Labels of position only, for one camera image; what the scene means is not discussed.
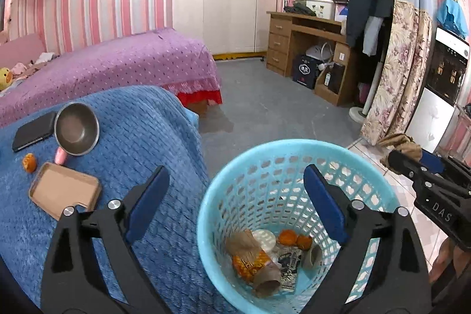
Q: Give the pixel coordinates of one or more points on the black cardboard box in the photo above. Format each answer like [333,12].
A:
[304,73]

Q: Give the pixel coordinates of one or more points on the small orange ball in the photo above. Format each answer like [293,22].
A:
[29,163]

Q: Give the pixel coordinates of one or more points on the orange peel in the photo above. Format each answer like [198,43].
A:
[287,236]
[304,242]

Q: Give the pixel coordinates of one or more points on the pink plush toy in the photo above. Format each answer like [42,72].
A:
[18,69]

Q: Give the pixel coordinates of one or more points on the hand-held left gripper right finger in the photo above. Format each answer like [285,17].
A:
[325,205]

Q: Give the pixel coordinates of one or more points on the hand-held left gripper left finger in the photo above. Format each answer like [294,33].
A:
[147,205]

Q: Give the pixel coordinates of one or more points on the bed with purple bedspread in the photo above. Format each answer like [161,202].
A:
[110,67]

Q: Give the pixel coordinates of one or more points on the blue fleece blanket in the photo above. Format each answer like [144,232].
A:
[154,137]

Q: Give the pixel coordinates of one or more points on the orange snack wrapper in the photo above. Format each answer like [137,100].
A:
[252,262]

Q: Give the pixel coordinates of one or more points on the white round lid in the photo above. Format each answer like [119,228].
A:
[265,238]

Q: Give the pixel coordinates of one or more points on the light blue plastic basket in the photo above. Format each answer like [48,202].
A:
[228,196]

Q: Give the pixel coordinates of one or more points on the brown phone case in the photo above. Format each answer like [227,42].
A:
[64,189]

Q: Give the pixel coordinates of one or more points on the wooden desk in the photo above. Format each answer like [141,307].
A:
[290,30]

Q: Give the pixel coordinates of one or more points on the blue cloth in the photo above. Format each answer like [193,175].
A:
[452,18]

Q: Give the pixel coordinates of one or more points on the printed paper scrap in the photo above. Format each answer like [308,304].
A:
[290,260]

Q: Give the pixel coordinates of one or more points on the white standing fan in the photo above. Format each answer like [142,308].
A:
[360,113]

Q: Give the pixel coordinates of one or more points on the white small appliance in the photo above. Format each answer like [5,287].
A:
[318,53]

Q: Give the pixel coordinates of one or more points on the white water dispenser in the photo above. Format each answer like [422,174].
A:
[439,89]

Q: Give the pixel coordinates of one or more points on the pink cup with steel inside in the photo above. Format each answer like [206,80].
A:
[77,130]

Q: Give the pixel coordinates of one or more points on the black flat case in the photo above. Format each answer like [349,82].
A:
[33,132]

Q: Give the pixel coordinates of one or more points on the yellow duck plush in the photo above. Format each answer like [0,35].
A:
[4,78]

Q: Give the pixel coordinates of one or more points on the pink headboard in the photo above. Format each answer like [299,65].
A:
[22,45]

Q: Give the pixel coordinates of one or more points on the person's right forearm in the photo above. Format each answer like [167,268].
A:
[450,262]

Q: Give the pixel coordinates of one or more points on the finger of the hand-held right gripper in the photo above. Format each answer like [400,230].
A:
[432,161]
[404,165]

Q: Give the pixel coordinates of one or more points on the white storage box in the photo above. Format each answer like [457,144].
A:
[320,8]

